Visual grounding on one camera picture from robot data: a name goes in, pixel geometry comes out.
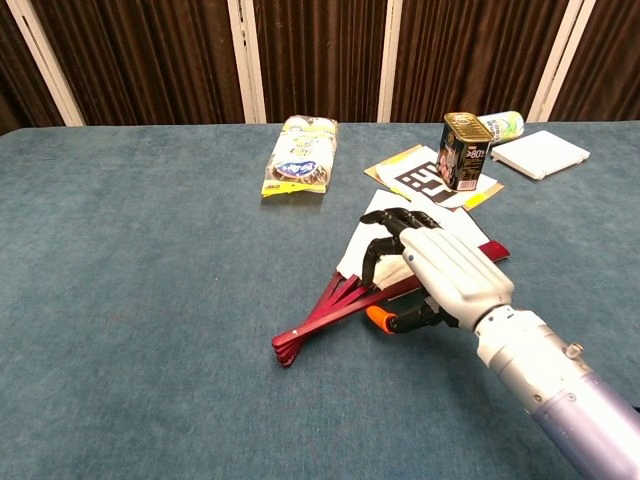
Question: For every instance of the gold luncheon meat tin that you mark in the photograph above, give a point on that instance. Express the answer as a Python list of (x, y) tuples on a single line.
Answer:
[(462, 155)]

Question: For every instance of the snack bag with yellow label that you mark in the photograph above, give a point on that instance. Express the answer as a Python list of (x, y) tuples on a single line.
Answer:
[(300, 155)]

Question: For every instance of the right silver lavender robot arm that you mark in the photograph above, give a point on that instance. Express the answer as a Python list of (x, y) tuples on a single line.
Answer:
[(550, 380)]

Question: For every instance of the blue green drink can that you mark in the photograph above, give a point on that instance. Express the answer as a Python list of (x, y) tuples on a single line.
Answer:
[(505, 127)]

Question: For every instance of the blue felt table mat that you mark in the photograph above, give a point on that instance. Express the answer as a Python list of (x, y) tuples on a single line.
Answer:
[(125, 300)]

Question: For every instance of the flat white box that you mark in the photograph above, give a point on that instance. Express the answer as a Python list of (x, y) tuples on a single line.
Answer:
[(540, 154)]

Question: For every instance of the orange white card packet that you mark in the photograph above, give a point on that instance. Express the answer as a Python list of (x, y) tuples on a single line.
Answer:
[(415, 182)]

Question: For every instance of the red and white folding fan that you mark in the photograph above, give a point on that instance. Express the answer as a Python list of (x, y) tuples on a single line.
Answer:
[(320, 320)]

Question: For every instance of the dark brown curtain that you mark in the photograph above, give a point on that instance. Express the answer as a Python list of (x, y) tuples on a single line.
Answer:
[(150, 60)]

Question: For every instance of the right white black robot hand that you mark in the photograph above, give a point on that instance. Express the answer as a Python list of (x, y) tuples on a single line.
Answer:
[(450, 265)]

